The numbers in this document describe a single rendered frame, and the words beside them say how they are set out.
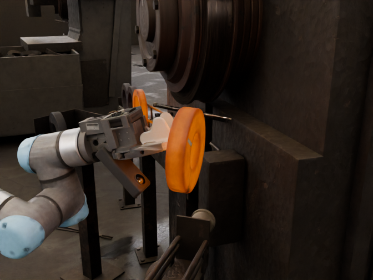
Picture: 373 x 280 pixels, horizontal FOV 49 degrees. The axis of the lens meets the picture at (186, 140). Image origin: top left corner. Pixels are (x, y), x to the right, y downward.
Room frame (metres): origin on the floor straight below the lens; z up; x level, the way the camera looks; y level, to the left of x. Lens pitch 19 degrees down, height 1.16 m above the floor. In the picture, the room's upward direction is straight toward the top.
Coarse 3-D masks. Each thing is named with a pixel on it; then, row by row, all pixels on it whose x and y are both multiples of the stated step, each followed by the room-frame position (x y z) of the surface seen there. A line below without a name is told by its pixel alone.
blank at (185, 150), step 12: (180, 108) 0.70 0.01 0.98; (192, 108) 0.70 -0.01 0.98; (180, 120) 0.66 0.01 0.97; (192, 120) 0.67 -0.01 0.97; (204, 120) 0.75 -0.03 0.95; (180, 132) 0.64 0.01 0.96; (192, 132) 0.67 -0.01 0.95; (204, 132) 0.76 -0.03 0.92; (168, 144) 0.64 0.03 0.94; (180, 144) 0.63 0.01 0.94; (192, 144) 0.73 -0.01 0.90; (204, 144) 0.76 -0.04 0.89; (168, 156) 0.63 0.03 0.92; (180, 156) 0.63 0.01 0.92; (192, 156) 0.72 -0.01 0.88; (168, 168) 0.63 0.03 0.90; (180, 168) 0.62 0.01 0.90; (192, 168) 0.69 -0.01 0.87; (168, 180) 0.64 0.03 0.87; (180, 180) 0.63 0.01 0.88; (192, 180) 0.68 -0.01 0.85
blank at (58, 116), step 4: (52, 112) 1.54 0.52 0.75; (56, 112) 1.54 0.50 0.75; (60, 112) 1.54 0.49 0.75; (52, 116) 1.53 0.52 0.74; (56, 116) 1.51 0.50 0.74; (60, 116) 1.52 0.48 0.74; (52, 120) 1.54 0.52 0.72; (56, 120) 1.50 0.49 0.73; (60, 120) 1.50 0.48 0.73; (64, 120) 1.51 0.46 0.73; (52, 124) 1.56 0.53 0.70; (56, 124) 1.50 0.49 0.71; (60, 124) 1.49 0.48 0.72; (64, 124) 1.49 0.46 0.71; (52, 128) 1.56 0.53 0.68; (56, 128) 1.50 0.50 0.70; (60, 128) 1.48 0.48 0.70; (64, 128) 1.49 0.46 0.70; (52, 132) 1.57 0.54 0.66
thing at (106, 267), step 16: (64, 112) 1.67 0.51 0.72; (80, 112) 1.69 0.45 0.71; (48, 128) 1.60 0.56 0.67; (80, 176) 1.50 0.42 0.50; (96, 208) 1.54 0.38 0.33; (80, 224) 1.52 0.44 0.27; (96, 224) 1.53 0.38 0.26; (80, 240) 1.53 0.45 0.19; (96, 240) 1.53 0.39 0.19; (96, 256) 1.52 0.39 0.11; (80, 272) 1.55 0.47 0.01; (96, 272) 1.52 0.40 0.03; (112, 272) 1.55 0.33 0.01
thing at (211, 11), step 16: (208, 0) 0.95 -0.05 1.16; (224, 0) 0.97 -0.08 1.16; (208, 16) 0.94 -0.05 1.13; (224, 16) 0.97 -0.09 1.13; (208, 32) 0.94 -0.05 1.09; (224, 32) 0.97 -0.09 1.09; (208, 48) 0.95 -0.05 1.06; (224, 48) 0.97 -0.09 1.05; (208, 64) 0.98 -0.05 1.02; (224, 64) 0.99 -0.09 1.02; (208, 80) 1.01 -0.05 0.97; (176, 96) 1.18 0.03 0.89; (192, 96) 1.04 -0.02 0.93; (208, 96) 1.08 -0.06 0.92
